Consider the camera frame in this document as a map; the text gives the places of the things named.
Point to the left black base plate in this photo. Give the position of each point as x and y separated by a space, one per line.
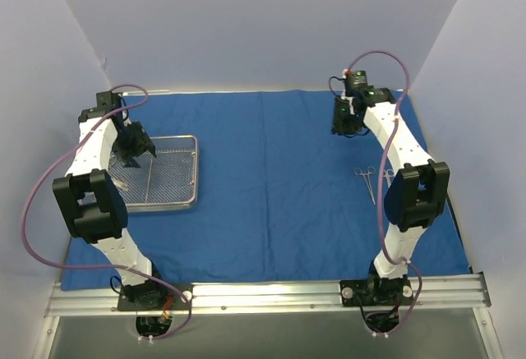
149 296

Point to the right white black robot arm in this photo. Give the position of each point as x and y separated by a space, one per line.
416 195

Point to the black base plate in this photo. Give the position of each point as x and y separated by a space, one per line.
375 292
149 296

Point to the steel scissors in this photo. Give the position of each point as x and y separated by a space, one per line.
388 175

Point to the blue surgical wrap cloth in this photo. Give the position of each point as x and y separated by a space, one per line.
279 198

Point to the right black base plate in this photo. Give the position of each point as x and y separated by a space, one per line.
375 292

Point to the wire mesh instrument tray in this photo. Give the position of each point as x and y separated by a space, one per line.
168 182

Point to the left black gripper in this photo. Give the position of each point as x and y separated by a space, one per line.
134 145

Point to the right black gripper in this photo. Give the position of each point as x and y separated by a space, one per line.
343 121

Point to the steel tweezers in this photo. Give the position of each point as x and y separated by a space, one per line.
122 186

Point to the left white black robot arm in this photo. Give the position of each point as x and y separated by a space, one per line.
92 206

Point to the steel forceps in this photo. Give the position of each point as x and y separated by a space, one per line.
366 175

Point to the aluminium front rail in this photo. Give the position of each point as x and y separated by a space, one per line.
446 292

